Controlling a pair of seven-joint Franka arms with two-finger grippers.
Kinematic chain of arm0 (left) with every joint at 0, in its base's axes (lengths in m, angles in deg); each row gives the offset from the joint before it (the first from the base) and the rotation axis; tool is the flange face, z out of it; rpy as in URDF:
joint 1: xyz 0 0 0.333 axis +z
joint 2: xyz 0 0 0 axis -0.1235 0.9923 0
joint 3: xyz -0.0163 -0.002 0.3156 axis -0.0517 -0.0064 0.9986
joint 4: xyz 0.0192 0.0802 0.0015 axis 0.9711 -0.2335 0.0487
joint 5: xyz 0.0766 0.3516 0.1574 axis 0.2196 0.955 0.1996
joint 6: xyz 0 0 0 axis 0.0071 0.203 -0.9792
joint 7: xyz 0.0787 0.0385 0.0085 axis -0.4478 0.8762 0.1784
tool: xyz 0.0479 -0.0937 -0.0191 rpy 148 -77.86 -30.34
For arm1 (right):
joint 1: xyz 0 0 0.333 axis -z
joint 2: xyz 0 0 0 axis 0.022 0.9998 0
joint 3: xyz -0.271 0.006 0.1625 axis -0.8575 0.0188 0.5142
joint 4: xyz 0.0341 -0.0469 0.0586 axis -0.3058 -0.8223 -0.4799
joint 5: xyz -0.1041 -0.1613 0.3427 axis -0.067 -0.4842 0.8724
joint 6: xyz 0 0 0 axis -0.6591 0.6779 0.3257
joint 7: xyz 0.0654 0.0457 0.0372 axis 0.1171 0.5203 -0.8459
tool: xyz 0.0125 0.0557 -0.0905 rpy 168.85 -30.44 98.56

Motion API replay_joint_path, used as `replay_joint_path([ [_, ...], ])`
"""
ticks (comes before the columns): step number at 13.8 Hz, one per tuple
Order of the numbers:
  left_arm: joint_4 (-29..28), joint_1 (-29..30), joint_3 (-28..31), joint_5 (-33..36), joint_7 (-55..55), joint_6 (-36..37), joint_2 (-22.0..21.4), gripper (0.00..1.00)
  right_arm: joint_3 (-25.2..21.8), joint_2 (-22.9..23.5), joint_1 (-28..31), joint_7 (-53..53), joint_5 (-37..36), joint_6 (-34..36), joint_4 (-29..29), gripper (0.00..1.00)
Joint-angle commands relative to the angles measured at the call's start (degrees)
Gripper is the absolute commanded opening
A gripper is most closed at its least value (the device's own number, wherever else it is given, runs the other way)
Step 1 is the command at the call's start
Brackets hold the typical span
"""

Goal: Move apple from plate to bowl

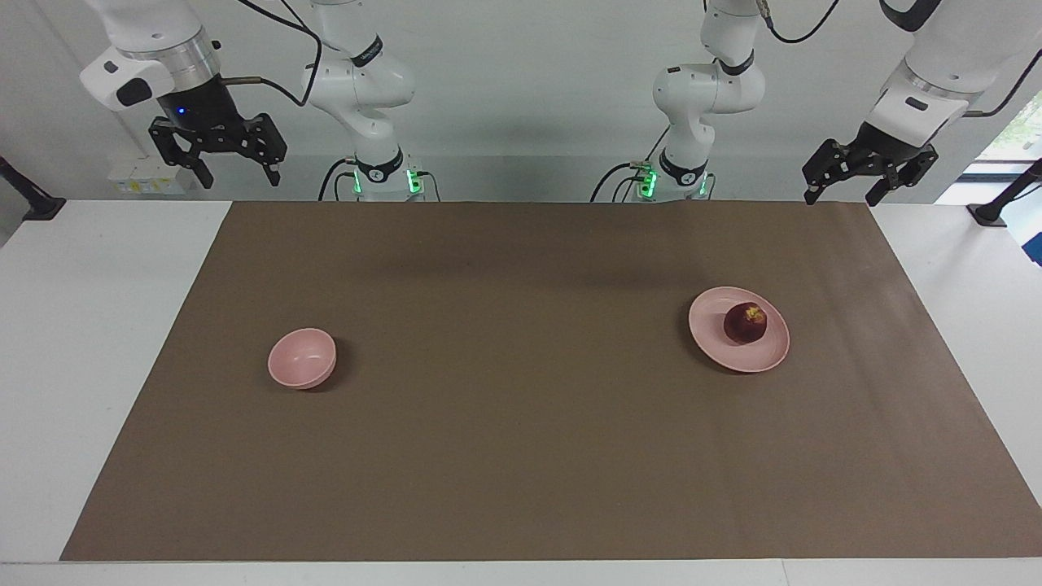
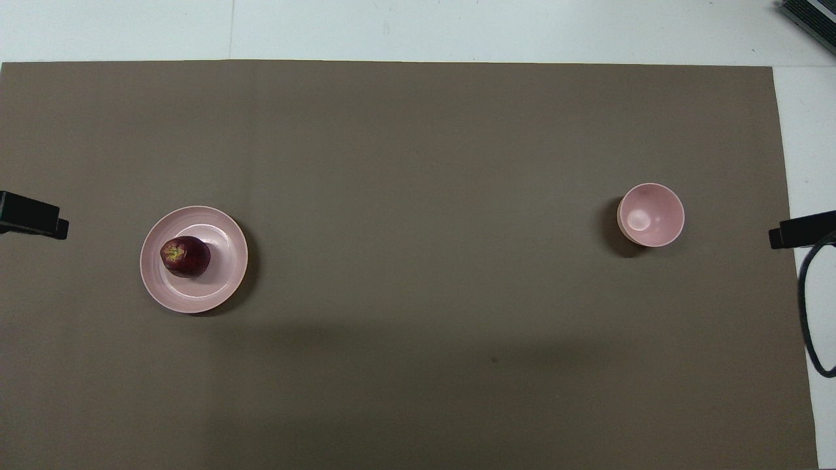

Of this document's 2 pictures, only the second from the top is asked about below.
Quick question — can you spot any grey ribbed device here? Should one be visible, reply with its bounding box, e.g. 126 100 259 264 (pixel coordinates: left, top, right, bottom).
779 0 836 56

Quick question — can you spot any dark red apple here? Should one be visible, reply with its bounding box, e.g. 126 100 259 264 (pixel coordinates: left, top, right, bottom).
160 236 212 279

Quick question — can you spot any pink small bowl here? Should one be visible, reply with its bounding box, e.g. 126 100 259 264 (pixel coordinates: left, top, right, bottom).
617 183 686 248

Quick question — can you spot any pink round plate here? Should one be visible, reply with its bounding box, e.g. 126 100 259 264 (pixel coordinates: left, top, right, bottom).
140 206 249 314

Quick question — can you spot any brown table mat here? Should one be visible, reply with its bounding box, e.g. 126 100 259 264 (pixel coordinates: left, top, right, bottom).
0 60 819 470

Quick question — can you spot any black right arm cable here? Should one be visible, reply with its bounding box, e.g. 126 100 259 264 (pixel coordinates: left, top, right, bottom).
798 230 836 379

